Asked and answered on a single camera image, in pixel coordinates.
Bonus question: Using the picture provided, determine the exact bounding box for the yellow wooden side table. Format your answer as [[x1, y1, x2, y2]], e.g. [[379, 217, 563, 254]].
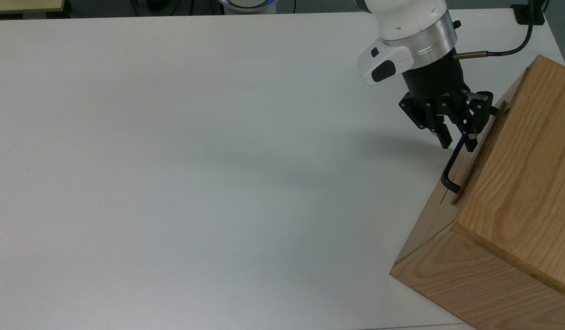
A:
[[0, 0, 66, 14]]

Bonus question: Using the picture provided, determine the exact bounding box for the black metal drawer handle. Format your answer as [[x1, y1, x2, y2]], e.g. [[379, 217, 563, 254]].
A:
[[440, 106, 499, 194]]

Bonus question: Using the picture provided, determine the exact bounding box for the wooden drawer front panel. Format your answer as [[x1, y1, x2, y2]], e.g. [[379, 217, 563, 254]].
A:
[[450, 100, 510, 205]]

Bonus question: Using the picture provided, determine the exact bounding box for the light oak wooden cabinet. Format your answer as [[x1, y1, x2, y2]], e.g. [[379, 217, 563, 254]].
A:
[[390, 54, 565, 330]]

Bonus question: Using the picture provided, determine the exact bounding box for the black gripper cable brass plug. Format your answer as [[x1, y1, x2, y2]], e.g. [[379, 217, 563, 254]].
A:
[[452, 0, 536, 61]]

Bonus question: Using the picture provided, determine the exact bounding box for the black table clamp mount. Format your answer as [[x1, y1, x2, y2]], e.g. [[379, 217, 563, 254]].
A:
[[511, 3, 546, 25]]

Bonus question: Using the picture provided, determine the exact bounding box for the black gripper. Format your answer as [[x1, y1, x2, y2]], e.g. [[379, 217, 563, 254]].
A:
[[399, 48, 495, 153]]

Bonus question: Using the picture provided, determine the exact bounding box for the white robot base blue ring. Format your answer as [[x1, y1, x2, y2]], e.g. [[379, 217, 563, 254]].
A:
[[217, 0, 278, 15]]

